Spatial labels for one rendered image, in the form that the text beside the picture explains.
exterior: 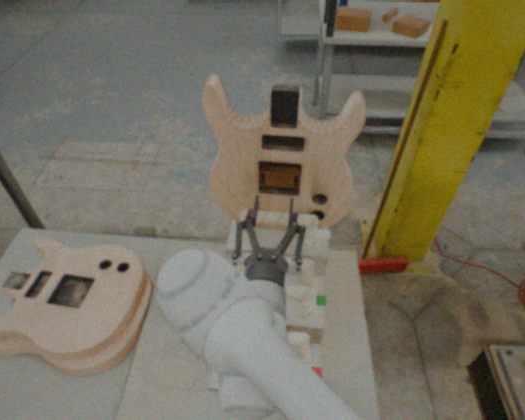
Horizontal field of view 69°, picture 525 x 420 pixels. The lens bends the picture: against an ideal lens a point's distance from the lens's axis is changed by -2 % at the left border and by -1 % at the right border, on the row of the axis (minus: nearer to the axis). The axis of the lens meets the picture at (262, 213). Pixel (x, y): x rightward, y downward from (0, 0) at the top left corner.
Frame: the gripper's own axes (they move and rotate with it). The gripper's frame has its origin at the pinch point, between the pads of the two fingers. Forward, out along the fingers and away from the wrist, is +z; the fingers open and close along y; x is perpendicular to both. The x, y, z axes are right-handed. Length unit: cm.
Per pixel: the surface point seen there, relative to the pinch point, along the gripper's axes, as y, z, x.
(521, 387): 103, 10, -102
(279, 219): 1.1, 7.3, -10.5
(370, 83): 62, 257, -100
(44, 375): -56, -26, -41
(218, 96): -12.4, 10.7, 20.4
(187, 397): -17, -28, -38
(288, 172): 2.5, 10.4, 2.2
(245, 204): -7.8, 10.5, -9.4
